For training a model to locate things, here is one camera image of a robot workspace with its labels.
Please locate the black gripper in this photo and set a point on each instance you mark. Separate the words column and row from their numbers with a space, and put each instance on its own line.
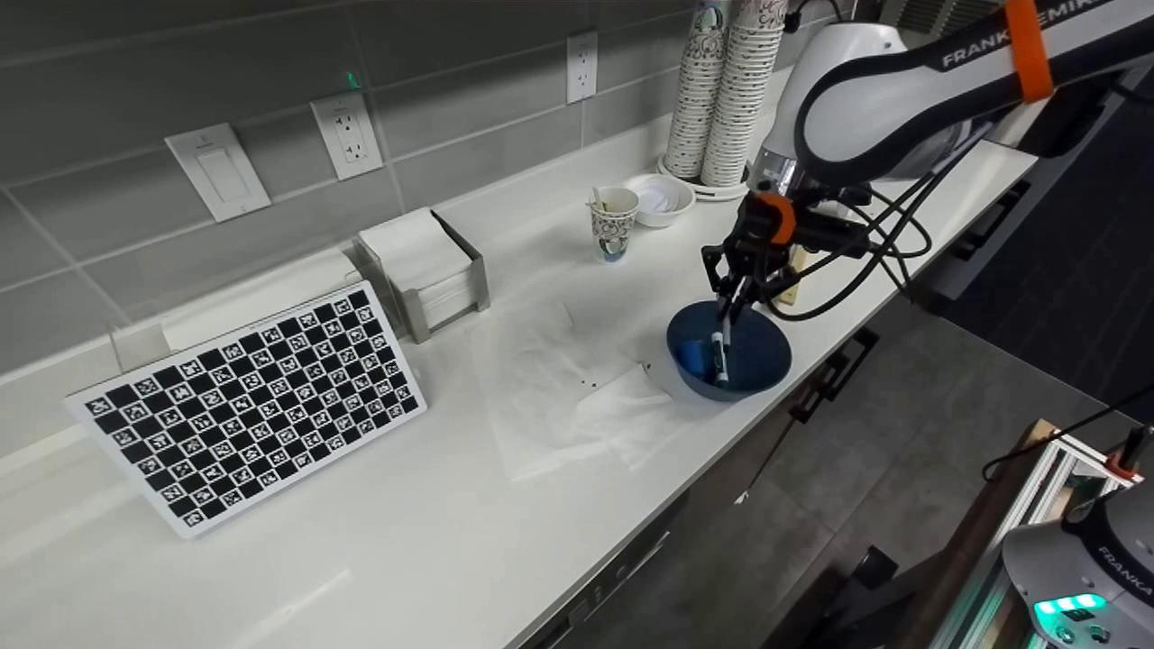
column 748, row 257

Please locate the grey robot base with lights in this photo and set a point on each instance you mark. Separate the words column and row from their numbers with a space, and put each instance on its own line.
column 1083, row 579

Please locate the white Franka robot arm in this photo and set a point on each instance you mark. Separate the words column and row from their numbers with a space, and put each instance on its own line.
column 867, row 84

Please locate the blue bowl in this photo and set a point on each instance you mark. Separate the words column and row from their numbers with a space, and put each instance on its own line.
column 759, row 361

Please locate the small white bowl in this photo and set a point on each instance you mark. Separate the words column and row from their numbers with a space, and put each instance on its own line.
column 659, row 200

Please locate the wooden spoon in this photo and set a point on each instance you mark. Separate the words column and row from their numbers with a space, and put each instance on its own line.
column 793, row 281

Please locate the round white tray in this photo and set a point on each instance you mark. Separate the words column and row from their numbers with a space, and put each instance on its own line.
column 708, row 187

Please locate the patterned paper cup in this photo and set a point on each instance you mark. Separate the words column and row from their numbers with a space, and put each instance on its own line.
column 616, row 222

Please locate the tall paper cup stack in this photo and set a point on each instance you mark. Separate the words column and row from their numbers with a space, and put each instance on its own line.
column 694, row 96
column 745, row 96

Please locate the metal napkin holder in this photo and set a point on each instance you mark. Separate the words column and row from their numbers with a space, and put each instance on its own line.
column 462, row 281

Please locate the white napkin stack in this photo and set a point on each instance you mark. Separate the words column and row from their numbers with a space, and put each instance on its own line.
column 417, row 257

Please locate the black white calibration board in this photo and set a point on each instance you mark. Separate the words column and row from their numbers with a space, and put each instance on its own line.
column 254, row 401

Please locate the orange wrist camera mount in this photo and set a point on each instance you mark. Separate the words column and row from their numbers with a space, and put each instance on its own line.
column 773, row 218

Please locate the white single wall outlet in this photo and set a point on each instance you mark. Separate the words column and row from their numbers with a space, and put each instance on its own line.
column 583, row 66

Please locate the wooden robot stand frame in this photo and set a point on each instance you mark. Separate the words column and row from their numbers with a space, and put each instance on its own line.
column 1021, row 507

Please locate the white blank wall plate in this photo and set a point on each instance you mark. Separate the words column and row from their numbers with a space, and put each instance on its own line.
column 218, row 169

